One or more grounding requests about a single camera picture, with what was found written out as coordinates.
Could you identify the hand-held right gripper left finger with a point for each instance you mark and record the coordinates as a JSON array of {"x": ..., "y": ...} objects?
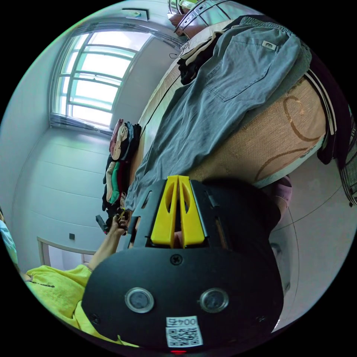
[{"x": 161, "y": 223}]

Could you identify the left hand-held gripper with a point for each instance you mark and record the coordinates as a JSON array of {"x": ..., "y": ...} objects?
[{"x": 113, "y": 221}]

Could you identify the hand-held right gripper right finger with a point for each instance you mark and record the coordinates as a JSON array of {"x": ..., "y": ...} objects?
[{"x": 192, "y": 226}]

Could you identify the blue jeans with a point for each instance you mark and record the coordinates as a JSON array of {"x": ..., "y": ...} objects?
[{"x": 212, "y": 106}]

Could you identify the person's left forearm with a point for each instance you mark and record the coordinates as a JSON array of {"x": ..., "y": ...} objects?
[{"x": 103, "y": 248}]

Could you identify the person's left hand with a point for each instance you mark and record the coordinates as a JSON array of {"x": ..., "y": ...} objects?
[{"x": 119, "y": 228}]

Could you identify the pile of clothes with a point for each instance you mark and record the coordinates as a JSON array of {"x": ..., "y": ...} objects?
[
  {"x": 120, "y": 167},
  {"x": 192, "y": 67}
]

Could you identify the door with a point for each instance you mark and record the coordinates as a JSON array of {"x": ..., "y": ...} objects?
[{"x": 53, "y": 253}]

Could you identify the person's body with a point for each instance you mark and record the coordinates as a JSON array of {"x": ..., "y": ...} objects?
[{"x": 55, "y": 290}]

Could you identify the bed with woven mat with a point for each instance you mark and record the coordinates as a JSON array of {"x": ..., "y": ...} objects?
[{"x": 276, "y": 134}]

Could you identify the window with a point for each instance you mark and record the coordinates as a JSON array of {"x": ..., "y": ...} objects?
[{"x": 89, "y": 81}]

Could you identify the black garment with white stripes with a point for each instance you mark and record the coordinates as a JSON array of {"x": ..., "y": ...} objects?
[{"x": 332, "y": 145}]

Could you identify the brown wooden cupboard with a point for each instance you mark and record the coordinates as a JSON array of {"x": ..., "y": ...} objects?
[{"x": 195, "y": 16}]

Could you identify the dark wall switch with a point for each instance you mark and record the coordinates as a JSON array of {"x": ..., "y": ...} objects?
[{"x": 72, "y": 236}]

